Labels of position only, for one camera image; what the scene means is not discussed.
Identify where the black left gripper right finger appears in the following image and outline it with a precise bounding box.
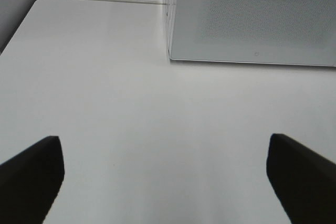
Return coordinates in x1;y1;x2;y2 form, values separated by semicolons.
266;134;335;223

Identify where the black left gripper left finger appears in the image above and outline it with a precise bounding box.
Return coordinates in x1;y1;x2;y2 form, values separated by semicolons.
1;136;65;223

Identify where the white microwave door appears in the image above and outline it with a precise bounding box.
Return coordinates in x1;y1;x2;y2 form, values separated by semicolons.
167;0;335;67

